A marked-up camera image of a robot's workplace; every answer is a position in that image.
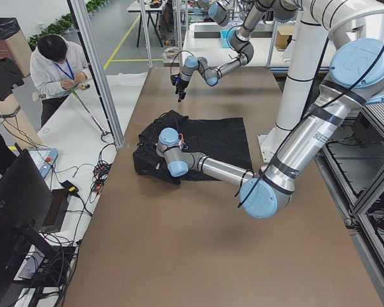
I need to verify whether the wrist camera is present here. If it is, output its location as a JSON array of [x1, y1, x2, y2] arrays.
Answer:
[[170, 74, 179, 86]]

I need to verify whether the teach pendant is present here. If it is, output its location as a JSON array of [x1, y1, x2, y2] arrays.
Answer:
[[28, 148, 58, 178]]

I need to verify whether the black t-shirt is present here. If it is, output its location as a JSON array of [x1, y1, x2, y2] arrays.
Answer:
[[132, 110, 253, 185]]

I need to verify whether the cardboard box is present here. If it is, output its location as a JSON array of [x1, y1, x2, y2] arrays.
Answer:
[[275, 25, 295, 51]]

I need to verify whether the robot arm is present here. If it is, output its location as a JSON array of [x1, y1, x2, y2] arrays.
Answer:
[[171, 1, 298, 102], [156, 1, 384, 218]]

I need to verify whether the blue plastic bin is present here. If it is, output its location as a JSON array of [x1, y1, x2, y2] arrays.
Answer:
[[220, 29, 235, 50]]

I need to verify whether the metal rod tool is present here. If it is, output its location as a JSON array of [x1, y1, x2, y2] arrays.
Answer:
[[71, 89, 111, 143]]

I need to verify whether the black Huawei monitor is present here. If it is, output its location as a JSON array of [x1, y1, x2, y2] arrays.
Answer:
[[0, 150, 57, 302]]

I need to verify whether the aluminium frame post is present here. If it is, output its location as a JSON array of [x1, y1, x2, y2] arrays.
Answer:
[[67, 0, 125, 150]]

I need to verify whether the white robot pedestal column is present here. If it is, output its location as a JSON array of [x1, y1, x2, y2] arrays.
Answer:
[[259, 1, 328, 163]]

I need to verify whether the person in white hoodie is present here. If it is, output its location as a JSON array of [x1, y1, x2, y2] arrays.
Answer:
[[29, 35, 92, 125]]

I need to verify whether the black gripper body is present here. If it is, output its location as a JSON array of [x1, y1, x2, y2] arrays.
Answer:
[[175, 78, 188, 93]]

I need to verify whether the white side table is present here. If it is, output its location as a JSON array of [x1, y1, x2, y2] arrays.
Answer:
[[30, 81, 129, 282]]

